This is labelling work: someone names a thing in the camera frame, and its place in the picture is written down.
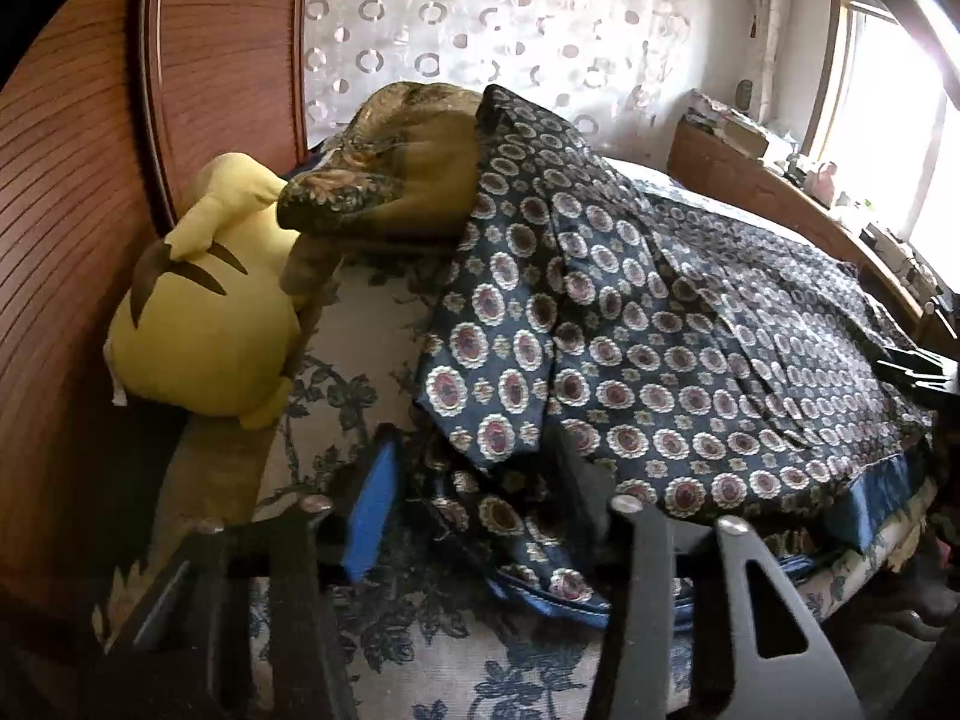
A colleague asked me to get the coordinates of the blue floral bed sheet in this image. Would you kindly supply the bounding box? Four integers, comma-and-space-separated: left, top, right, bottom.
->
97, 154, 942, 720

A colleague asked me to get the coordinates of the golden patterned pillow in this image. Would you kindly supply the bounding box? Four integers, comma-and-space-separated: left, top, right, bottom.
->
277, 79, 492, 312

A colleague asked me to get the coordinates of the beige tied curtain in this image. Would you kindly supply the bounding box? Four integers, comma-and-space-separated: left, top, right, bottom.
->
742, 0, 800, 125

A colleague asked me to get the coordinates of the wooden low cabinet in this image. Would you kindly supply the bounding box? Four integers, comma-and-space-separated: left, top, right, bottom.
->
667, 120, 960, 357

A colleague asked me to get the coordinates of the circle-patterned sheer curtain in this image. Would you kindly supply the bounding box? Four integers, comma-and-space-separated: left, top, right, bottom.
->
300, 0, 751, 158

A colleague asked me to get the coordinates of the pile of books and papers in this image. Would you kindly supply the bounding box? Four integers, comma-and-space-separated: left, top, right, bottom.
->
681, 88, 777, 160

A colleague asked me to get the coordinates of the window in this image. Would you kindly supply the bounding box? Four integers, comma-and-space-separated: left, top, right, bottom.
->
802, 0, 960, 293

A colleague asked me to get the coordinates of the yellow plush toy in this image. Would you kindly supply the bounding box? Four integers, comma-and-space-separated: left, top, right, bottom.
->
103, 152, 302, 432

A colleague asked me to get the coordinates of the navy circle-patterned pajama top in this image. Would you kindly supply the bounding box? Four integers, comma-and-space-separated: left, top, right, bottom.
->
409, 82, 938, 616

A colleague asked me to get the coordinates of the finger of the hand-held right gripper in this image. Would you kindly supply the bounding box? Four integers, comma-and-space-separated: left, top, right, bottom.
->
876, 347, 960, 400

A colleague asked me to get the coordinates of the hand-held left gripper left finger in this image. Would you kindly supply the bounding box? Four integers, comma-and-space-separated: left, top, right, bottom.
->
75, 427, 402, 720

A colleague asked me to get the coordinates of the wooden wardrobe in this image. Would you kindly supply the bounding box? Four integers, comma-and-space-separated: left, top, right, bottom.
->
0, 0, 312, 720

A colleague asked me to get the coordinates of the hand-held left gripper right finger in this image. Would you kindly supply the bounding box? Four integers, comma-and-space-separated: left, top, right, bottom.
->
553, 427, 865, 720

